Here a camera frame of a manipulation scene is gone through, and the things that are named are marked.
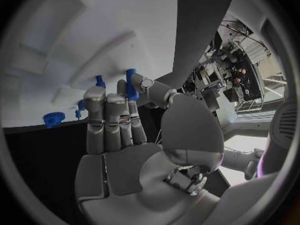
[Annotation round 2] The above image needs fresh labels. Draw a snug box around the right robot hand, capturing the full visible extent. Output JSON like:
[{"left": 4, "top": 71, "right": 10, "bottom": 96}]
[{"left": 73, "top": 72, "right": 226, "bottom": 225}]

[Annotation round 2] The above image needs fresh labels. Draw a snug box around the white task board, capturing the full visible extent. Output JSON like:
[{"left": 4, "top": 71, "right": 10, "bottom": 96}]
[{"left": 1, "top": 0, "right": 179, "bottom": 129}]

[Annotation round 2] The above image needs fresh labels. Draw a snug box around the blue gear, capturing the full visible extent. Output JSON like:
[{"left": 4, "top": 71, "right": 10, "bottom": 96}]
[{"left": 42, "top": 111, "right": 66, "bottom": 129}]

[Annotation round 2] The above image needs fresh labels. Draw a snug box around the cluttered workshop desk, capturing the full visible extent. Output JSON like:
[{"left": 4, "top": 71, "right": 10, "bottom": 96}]
[{"left": 181, "top": 19, "right": 274, "bottom": 116}]

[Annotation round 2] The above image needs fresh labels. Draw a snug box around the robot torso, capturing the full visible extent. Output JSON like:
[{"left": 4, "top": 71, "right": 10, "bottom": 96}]
[{"left": 256, "top": 96, "right": 300, "bottom": 181}]

